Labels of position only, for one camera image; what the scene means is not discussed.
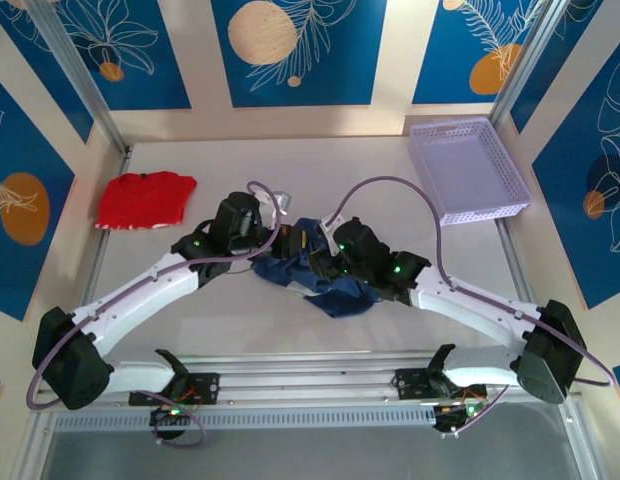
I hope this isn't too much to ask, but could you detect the navy blue printed t-shirt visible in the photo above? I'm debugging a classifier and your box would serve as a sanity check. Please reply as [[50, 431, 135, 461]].
[[252, 216, 384, 321]]

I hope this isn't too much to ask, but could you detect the folded red t-shirt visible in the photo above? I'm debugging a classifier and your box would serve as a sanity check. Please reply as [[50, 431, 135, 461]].
[[94, 171, 198, 232]]

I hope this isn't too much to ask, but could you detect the lavender plastic mesh basket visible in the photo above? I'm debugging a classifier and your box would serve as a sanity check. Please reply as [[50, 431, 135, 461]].
[[408, 115, 534, 227]]

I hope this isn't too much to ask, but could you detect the grey metal sheet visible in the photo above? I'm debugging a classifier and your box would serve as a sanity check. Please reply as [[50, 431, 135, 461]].
[[39, 424, 586, 480]]

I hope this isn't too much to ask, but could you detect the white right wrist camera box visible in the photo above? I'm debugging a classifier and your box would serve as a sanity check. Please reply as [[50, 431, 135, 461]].
[[318, 213, 347, 252]]

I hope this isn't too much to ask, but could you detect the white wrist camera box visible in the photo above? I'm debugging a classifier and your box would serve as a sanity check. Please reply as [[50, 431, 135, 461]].
[[248, 185, 292, 227], [318, 213, 347, 252]]

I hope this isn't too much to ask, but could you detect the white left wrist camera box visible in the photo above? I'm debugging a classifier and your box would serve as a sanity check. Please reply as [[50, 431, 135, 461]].
[[248, 185, 292, 227]]

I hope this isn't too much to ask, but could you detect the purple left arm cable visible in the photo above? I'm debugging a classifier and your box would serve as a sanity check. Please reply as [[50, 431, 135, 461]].
[[27, 180, 286, 447]]

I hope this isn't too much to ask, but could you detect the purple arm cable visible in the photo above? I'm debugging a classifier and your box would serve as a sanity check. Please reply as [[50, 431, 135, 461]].
[[332, 174, 617, 437], [27, 180, 286, 447]]

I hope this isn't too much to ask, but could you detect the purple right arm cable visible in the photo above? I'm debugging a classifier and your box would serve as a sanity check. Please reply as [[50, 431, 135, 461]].
[[332, 174, 617, 437]]

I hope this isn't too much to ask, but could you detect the black device with wires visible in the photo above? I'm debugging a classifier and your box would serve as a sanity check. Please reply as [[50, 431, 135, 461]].
[[32, 142, 586, 419]]

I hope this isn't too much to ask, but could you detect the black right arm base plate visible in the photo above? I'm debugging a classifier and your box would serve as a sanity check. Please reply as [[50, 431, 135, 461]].
[[392, 367, 489, 401]]

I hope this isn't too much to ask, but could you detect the grey slotted cable duct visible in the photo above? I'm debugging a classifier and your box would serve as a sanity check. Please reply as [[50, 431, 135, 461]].
[[52, 407, 439, 434]]

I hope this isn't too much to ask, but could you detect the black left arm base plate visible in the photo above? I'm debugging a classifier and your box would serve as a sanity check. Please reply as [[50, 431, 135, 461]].
[[128, 372, 221, 407]]

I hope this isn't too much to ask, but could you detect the blue floral wall panel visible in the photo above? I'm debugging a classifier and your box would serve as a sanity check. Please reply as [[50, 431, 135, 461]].
[[509, 0, 609, 135], [59, 0, 192, 111], [532, 29, 620, 311], [0, 69, 76, 321], [412, 0, 546, 105], [0, 0, 95, 145], [211, 0, 388, 107]]

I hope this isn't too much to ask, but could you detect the aluminium corner post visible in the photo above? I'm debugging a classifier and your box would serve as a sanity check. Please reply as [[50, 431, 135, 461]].
[[488, 0, 575, 129], [25, 0, 134, 156]]

